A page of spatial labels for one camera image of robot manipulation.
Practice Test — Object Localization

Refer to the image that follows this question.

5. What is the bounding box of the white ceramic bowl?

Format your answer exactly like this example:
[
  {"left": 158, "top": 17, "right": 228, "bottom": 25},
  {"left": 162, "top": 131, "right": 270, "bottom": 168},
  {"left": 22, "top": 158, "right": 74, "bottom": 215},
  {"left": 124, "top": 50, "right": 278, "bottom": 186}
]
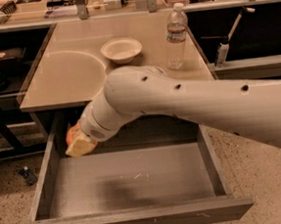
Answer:
[{"left": 101, "top": 37, "right": 143, "bottom": 65}]

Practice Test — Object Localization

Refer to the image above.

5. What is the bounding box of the grey cabinet with counter top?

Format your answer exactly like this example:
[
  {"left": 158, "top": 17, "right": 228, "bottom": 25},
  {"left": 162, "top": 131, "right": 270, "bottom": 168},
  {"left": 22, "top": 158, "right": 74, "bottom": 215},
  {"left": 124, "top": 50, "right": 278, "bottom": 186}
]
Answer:
[{"left": 12, "top": 7, "right": 223, "bottom": 138}]

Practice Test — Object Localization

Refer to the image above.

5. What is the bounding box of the clear plastic water bottle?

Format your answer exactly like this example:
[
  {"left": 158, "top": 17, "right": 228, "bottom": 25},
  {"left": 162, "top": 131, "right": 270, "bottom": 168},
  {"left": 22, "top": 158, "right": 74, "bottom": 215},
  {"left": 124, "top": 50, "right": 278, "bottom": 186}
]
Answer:
[{"left": 165, "top": 2, "right": 188, "bottom": 69}]

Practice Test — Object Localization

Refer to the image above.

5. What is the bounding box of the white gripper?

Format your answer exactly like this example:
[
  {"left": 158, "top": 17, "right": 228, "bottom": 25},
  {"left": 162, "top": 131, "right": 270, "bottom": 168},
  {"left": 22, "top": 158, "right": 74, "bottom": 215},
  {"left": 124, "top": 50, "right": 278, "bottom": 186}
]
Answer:
[{"left": 66, "top": 93, "right": 137, "bottom": 157}]

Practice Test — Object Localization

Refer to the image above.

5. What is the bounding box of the small dark floor device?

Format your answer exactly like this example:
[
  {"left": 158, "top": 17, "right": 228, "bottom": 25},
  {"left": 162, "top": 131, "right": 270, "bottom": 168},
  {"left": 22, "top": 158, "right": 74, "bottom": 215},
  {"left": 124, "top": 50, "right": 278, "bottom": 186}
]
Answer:
[{"left": 18, "top": 166, "right": 37, "bottom": 186}]

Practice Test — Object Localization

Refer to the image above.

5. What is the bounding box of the orange fruit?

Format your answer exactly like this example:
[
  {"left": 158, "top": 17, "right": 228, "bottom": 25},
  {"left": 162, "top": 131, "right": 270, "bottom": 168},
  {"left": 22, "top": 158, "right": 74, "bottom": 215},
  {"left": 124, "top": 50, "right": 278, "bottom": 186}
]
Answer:
[{"left": 66, "top": 123, "right": 84, "bottom": 141}]

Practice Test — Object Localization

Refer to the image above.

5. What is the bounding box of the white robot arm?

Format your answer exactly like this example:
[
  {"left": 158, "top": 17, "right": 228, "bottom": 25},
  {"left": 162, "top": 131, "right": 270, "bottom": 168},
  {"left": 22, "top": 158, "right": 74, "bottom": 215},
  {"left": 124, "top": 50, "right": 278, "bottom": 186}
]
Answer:
[{"left": 66, "top": 66, "right": 281, "bottom": 157}]

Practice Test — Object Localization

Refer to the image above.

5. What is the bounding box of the white spray bottle tool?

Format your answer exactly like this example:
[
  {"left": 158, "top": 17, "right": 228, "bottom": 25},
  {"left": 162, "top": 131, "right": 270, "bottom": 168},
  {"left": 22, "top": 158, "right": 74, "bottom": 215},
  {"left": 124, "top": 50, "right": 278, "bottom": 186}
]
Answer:
[{"left": 214, "top": 7, "right": 256, "bottom": 67}]

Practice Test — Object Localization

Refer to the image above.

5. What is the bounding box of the open grey drawer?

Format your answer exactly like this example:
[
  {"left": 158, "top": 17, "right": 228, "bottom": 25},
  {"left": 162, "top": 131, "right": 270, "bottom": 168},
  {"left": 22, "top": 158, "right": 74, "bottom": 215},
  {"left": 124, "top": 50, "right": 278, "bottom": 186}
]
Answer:
[{"left": 25, "top": 112, "right": 254, "bottom": 224}]

